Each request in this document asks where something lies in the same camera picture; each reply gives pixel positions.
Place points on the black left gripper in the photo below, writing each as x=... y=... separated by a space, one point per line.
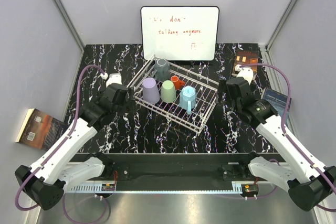
x=131 y=101

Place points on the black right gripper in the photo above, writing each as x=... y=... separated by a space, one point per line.
x=222 y=88

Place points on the purple cup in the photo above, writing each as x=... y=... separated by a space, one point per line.
x=150 y=91

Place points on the white wire dish rack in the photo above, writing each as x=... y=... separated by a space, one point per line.
x=178 y=94

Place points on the light blue mug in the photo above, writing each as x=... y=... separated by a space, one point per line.
x=188 y=99

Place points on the green cup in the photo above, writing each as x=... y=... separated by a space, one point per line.
x=168 y=91

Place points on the orange mug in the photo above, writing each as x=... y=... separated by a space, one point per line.
x=177 y=82

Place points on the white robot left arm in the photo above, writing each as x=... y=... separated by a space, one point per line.
x=47 y=180

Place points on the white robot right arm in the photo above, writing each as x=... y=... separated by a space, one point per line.
x=307 y=180

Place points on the book with orange windows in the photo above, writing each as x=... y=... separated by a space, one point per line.
x=244 y=57

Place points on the grey mug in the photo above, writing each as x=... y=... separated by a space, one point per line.
x=162 y=70

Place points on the blue book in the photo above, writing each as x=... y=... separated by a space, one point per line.
x=276 y=99

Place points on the dark book orange sky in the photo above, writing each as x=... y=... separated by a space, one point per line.
x=40 y=130

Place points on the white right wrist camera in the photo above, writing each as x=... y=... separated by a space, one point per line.
x=245 y=72

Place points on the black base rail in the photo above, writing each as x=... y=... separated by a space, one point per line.
x=181 y=173

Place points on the white whiteboard black frame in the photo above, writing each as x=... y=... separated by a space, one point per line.
x=179 y=33

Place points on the white slotted cable duct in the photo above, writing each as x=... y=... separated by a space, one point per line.
x=102 y=188

